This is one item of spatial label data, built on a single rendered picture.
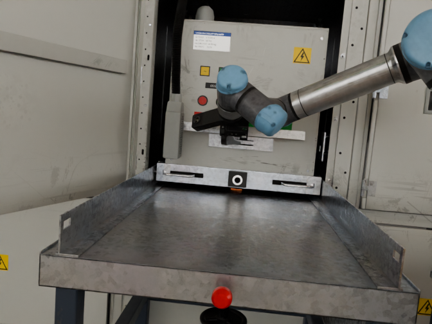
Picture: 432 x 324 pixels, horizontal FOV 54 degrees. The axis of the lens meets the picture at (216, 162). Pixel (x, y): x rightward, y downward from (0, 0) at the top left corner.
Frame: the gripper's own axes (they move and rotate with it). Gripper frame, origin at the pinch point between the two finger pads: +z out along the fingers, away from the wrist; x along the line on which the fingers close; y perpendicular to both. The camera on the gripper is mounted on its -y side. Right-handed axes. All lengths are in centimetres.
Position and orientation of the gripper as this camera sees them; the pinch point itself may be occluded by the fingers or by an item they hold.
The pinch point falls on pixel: (224, 141)
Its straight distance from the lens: 133.4
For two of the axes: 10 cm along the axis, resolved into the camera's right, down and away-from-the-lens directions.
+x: 1.0, -9.1, 4.0
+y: 9.9, 0.9, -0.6
